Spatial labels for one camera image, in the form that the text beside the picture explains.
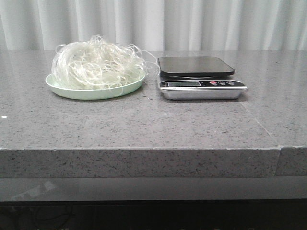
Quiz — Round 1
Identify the white vermicelli noodle bundle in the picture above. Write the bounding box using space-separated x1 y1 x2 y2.
51 35 160 90

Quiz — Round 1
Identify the silver black kitchen scale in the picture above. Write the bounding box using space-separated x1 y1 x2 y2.
157 56 247 100

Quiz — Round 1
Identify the light green round plate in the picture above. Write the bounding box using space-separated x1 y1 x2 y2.
45 74 145 100

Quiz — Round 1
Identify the white pleated curtain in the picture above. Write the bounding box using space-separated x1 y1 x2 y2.
0 0 307 51

